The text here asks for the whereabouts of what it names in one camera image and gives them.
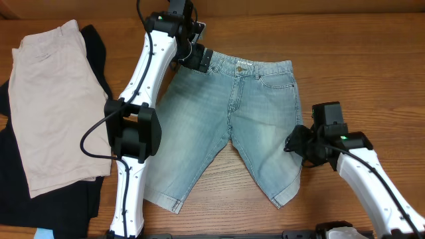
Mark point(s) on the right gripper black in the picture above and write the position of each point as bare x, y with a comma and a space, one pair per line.
299, 142

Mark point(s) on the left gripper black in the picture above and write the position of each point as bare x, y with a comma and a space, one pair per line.
202, 60

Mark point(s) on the light blue denim shorts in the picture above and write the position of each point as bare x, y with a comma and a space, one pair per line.
252, 105

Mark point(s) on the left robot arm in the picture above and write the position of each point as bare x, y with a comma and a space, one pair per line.
134, 131

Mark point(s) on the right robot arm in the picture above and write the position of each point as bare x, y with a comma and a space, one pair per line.
352, 155

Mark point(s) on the beige shorts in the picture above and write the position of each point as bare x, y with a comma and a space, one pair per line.
55, 99

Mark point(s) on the black garment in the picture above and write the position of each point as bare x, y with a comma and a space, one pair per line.
67, 210

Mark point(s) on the light blue cloth piece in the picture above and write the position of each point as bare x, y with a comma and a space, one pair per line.
42, 233

